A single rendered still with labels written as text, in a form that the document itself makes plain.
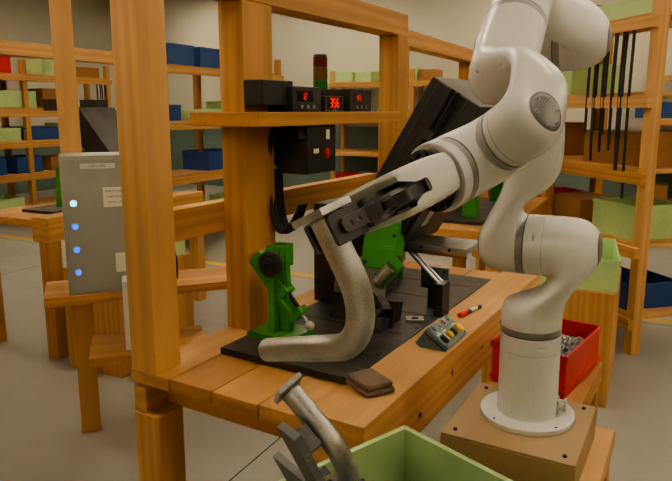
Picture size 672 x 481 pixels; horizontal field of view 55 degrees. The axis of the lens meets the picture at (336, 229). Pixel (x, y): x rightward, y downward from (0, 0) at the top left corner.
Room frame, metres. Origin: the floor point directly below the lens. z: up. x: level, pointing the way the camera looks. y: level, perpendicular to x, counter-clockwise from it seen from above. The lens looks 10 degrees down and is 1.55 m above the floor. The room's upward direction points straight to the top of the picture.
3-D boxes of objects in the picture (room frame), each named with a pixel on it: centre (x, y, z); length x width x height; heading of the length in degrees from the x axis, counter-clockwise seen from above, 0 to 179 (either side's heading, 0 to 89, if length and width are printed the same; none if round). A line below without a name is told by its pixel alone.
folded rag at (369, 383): (1.43, -0.08, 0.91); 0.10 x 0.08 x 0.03; 28
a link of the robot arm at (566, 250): (1.24, -0.43, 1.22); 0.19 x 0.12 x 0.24; 64
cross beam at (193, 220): (2.24, 0.18, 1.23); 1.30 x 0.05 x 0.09; 149
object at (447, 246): (2.07, -0.27, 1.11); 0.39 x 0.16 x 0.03; 59
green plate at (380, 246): (1.96, -0.16, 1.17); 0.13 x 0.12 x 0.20; 149
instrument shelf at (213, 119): (2.19, 0.08, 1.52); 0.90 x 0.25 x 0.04; 149
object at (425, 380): (1.91, -0.38, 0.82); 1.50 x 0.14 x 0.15; 149
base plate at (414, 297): (2.06, -0.14, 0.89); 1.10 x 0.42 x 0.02; 149
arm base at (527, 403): (1.26, -0.40, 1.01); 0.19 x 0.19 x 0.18
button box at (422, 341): (1.74, -0.30, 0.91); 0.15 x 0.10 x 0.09; 149
